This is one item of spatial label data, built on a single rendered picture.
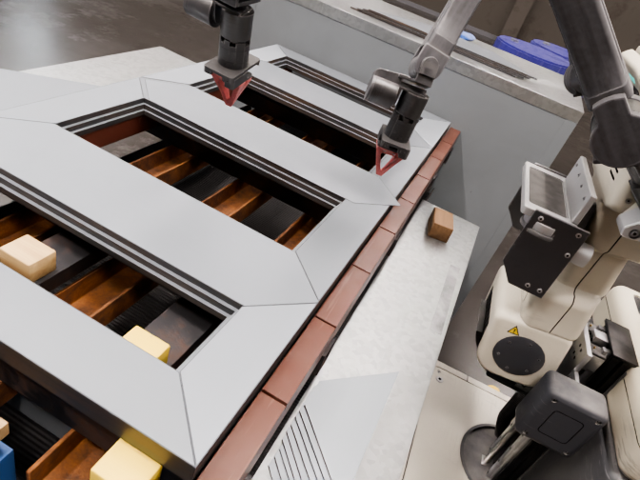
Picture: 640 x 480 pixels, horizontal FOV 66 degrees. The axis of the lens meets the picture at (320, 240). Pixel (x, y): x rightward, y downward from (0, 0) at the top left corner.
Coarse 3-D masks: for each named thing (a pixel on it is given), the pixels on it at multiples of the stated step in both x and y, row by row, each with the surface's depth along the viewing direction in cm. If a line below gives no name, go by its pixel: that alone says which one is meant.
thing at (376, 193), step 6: (378, 180) 123; (372, 186) 120; (378, 186) 121; (384, 186) 122; (366, 192) 116; (372, 192) 117; (378, 192) 118; (384, 192) 119; (390, 192) 120; (360, 198) 113; (366, 198) 114; (372, 198) 115; (378, 198) 115; (384, 198) 116; (372, 204) 113; (378, 204) 113; (384, 204) 114
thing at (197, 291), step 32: (288, 64) 185; (288, 96) 155; (352, 96) 180; (64, 128) 102; (96, 128) 109; (192, 128) 119; (352, 128) 150; (448, 128) 179; (256, 160) 115; (32, 192) 83; (320, 192) 112; (64, 224) 81; (96, 224) 80; (320, 224) 102; (128, 256) 79; (352, 256) 95; (192, 288) 77; (224, 320) 75; (0, 352) 60; (192, 352) 68; (64, 384) 57; (96, 416) 57; (160, 448) 55
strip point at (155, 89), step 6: (150, 84) 128; (156, 84) 129; (162, 84) 131; (168, 84) 132; (174, 84) 133; (150, 90) 125; (156, 90) 126; (162, 90) 127; (168, 90) 128; (174, 90) 130; (180, 90) 131; (150, 96) 123; (156, 96) 124
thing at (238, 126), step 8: (240, 112) 131; (224, 120) 124; (232, 120) 126; (240, 120) 127; (248, 120) 129; (256, 120) 130; (208, 128) 118; (216, 128) 120; (224, 128) 121; (232, 128) 122; (240, 128) 124; (248, 128) 125; (256, 128) 126; (224, 136) 117; (232, 136) 119; (240, 136) 120
